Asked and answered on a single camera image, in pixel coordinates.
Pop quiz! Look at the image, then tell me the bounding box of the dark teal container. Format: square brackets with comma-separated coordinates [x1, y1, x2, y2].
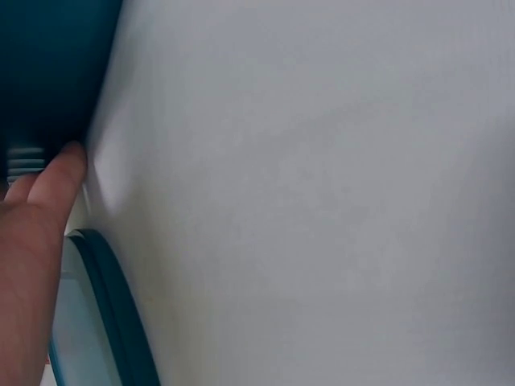
[0, 0, 126, 183]

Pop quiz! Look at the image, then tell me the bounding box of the person's left hand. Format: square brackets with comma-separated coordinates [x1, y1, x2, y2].
[0, 141, 89, 386]

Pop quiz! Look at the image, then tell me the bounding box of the teal rimmed lid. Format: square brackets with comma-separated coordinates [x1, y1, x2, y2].
[47, 228, 162, 386]

